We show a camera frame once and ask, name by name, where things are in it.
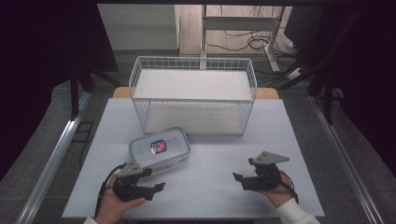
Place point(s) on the black floor bracket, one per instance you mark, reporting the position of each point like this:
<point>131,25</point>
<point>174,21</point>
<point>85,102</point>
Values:
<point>83,132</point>

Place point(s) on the black curtain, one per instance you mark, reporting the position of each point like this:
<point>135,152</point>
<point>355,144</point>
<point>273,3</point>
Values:
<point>370,77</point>
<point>34,62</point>

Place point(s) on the aluminium rail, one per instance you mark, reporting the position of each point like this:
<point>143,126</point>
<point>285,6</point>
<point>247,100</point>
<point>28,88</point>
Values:
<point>53,161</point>
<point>342,158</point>

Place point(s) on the person's left hand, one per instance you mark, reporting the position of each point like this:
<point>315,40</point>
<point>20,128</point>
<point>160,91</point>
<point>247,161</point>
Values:
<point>113,207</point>

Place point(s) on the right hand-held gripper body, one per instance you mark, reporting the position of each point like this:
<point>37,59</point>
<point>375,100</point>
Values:
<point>264,177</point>

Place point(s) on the white basket liner board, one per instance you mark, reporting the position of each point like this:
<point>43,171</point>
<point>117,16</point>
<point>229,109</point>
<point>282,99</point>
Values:
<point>193,84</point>

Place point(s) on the white metal desk frame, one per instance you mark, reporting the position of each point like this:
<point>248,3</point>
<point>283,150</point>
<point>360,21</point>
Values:
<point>239,23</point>

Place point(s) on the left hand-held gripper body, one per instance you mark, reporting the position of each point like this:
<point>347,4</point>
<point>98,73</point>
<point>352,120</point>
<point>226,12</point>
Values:
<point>129,186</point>

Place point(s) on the clear plastic lidded container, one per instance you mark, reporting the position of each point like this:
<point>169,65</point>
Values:
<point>169,146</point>

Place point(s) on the person's right hand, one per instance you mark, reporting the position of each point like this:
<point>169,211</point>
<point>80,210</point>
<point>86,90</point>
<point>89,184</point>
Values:
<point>275,194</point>

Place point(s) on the wooden table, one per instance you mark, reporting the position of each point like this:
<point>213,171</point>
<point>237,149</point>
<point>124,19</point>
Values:
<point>120,93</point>

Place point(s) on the white power strip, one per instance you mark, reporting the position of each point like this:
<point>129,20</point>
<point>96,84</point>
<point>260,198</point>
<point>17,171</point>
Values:
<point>294,73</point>

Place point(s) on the black tripod stand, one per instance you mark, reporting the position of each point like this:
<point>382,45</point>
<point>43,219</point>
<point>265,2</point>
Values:
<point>327,93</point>
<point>74,93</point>

